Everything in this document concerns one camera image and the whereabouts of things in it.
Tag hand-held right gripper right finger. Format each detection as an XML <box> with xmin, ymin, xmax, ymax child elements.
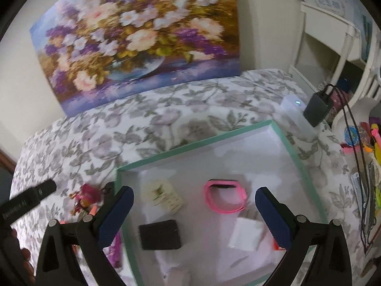
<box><xmin>255</xmin><ymin>186</ymin><xmax>353</xmax><ymax>286</ymax></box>

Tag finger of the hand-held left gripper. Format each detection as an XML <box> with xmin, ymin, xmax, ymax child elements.
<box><xmin>30</xmin><ymin>179</ymin><xmax>57</xmax><ymax>204</ymax></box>

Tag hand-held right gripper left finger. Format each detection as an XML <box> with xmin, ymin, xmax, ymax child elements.
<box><xmin>36</xmin><ymin>185</ymin><xmax>134</xmax><ymax>286</ymax></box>

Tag white plug adapter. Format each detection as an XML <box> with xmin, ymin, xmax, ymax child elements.
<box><xmin>229</xmin><ymin>217</ymin><xmax>267</xmax><ymax>252</ymax></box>

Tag black cube adapter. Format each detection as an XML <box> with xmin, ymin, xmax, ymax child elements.
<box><xmin>138</xmin><ymin>220</ymin><xmax>182</xmax><ymax>251</ymax></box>

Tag pink wrist band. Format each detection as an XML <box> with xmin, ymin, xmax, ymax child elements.
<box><xmin>204</xmin><ymin>179</ymin><xmax>247</xmax><ymax>214</ymax></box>

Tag white tray teal rim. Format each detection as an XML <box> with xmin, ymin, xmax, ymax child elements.
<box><xmin>115</xmin><ymin>120</ymin><xmax>328</xmax><ymax>286</ymax></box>

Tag person's left hand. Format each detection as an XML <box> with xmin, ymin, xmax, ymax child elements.
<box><xmin>0</xmin><ymin>226</ymin><xmax>34</xmax><ymax>286</ymax></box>

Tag white power strip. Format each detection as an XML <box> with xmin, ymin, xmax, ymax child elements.
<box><xmin>281</xmin><ymin>95</ymin><xmax>320</xmax><ymax>132</ymax></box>

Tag round blue badge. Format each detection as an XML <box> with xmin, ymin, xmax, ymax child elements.
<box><xmin>344</xmin><ymin>127</ymin><xmax>362</xmax><ymax>146</ymax></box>

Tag black charger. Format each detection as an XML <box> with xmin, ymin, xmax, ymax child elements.
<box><xmin>304</xmin><ymin>91</ymin><xmax>334</xmax><ymax>128</ymax></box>

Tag pile of colourful stationery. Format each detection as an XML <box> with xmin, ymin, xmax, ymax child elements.
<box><xmin>341</xmin><ymin>121</ymin><xmax>381</xmax><ymax>257</ymax></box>

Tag white lattice chair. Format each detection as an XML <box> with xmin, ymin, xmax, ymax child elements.
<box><xmin>330</xmin><ymin>21</ymin><xmax>381</xmax><ymax>132</ymax></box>

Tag flower painting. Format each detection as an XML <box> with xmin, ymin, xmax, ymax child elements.
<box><xmin>29</xmin><ymin>0</ymin><xmax>241</xmax><ymax>117</ymax></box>

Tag black cable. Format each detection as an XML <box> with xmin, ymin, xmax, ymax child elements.
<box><xmin>323</xmin><ymin>83</ymin><xmax>376</xmax><ymax>245</ymax></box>

